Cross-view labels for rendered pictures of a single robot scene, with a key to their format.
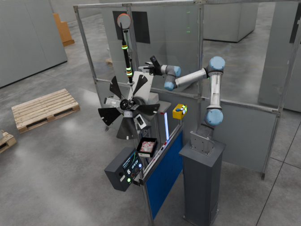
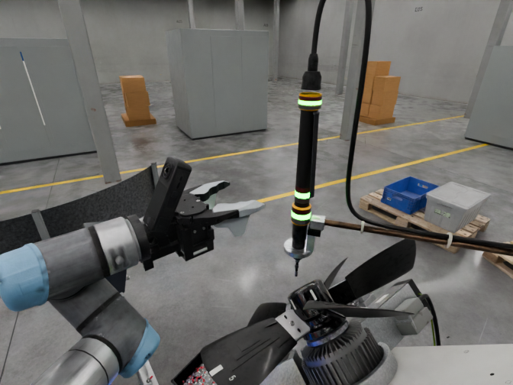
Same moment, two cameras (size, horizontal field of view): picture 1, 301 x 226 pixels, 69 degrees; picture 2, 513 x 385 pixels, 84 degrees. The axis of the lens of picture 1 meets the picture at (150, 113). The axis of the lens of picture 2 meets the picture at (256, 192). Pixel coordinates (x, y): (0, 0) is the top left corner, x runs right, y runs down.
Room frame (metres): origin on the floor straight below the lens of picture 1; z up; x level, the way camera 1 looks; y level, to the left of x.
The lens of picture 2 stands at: (2.01, -0.42, 1.89)
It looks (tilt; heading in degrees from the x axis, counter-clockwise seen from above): 27 degrees down; 109
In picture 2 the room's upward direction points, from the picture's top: straight up
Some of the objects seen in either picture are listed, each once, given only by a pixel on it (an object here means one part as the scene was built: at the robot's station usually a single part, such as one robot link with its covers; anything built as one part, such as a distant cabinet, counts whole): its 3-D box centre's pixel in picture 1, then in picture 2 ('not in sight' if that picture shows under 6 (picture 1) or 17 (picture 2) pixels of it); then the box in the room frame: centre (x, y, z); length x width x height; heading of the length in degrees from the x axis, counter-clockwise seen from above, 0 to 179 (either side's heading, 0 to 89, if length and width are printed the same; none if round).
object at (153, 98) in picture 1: (150, 98); not in sight; (2.52, -0.02, 0.92); 0.17 x 0.16 x 0.11; 146
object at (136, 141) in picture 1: (139, 149); not in sight; (2.09, 0.20, 0.46); 0.09 x 0.05 x 0.91; 56
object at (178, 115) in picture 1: (179, 111); not in sight; (1.97, -0.32, 1.02); 0.16 x 0.10 x 0.11; 146
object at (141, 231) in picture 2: (156, 69); (172, 229); (1.76, -0.10, 1.63); 0.12 x 0.08 x 0.09; 56
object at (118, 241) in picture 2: (165, 69); (119, 245); (1.72, -0.17, 1.64); 0.08 x 0.05 x 0.08; 146
